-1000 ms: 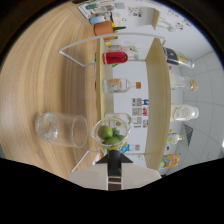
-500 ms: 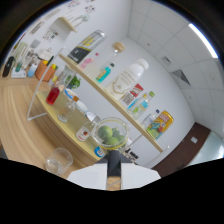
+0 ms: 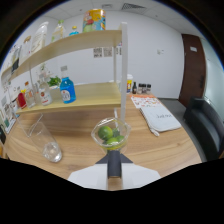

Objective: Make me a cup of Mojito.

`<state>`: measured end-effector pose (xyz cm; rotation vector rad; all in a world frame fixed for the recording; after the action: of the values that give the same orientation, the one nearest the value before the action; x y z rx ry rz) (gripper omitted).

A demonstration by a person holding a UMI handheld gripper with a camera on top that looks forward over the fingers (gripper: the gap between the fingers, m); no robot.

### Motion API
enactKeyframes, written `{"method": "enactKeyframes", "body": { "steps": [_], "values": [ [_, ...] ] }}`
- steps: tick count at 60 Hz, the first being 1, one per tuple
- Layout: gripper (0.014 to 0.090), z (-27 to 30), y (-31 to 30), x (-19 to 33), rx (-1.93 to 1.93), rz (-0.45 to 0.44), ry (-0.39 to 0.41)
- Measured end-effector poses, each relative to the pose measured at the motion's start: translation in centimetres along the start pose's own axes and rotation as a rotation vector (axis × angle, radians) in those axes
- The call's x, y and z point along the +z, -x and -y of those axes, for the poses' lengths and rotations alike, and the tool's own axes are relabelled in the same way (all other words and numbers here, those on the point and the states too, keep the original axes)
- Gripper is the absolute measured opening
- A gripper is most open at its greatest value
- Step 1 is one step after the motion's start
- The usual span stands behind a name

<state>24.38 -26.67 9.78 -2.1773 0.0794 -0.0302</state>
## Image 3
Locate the black chair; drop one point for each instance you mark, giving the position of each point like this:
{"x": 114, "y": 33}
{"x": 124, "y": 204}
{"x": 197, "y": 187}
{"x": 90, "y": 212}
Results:
{"x": 206, "y": 128}

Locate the clear drinking glass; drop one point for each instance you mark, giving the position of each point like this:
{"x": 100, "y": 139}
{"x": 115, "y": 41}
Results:
{"x": 46, "y": 143}

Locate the brown door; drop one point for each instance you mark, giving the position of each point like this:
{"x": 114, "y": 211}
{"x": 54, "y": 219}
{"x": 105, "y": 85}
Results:
{"x": 193, "y": 70}

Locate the two-tier wooden shelf rack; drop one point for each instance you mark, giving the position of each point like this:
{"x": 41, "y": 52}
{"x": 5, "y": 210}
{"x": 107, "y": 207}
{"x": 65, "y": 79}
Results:
{"x": 90, "y": 95}

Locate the gripper right finger white block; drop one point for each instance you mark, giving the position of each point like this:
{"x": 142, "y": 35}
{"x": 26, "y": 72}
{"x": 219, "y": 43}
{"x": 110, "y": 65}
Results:
{"x": 138, "y": 175}

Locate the clear bottle orange cap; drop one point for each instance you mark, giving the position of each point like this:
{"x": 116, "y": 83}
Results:
{"x": 30, "y": 97}

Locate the green potted plant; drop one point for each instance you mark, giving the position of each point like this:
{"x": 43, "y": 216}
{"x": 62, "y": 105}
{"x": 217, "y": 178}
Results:
{"x": 54, "y": 81}

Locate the gripper left finger white block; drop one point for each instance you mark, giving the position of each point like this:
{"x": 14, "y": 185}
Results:
{"x": 88, "y": 176}

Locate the soda water can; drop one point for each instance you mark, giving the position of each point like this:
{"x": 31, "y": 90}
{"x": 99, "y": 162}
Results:
{"x": 15, "y": 61}

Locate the dark spice bottles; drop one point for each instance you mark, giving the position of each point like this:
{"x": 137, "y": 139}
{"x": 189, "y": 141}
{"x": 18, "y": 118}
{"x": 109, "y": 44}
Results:
{"x": 143, "y": 89}

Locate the yellow bottle red cap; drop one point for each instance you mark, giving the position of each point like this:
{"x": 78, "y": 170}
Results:
{"x": 129, "y": 85}

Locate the clear bottle green cap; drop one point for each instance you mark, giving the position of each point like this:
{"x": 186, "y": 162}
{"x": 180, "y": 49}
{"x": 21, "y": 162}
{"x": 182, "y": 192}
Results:
{"x": 58, "y": 32}

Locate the orange printed booklet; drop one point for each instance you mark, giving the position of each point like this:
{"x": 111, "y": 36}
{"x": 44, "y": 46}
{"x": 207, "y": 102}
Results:
{"x": 145, "y": 100}

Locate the red liquid bottle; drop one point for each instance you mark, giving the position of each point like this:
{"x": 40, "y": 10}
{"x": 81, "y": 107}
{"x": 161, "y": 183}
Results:
{"x": 22, "y": 100}

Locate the clear bottle white cap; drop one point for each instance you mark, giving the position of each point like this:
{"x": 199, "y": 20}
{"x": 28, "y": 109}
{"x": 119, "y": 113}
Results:
{"x": 45, "y": 95}

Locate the glass jar of limes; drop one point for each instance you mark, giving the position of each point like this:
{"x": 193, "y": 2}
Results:
{"x": 108, "y": 135}

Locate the wall posters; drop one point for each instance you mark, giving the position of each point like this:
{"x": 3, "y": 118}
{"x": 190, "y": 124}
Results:
{"x": 106, "y": 51}

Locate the white fabric pouch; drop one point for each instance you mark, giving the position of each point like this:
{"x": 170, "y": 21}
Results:
{"x": 161, "y": 120}

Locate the blue liquid bottle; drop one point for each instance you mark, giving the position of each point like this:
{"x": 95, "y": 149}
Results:
{"x": 67, "y": 91}

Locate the large glass jar cork lid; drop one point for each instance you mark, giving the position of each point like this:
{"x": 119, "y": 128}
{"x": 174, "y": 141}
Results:
{"x": 25, "y": 50}

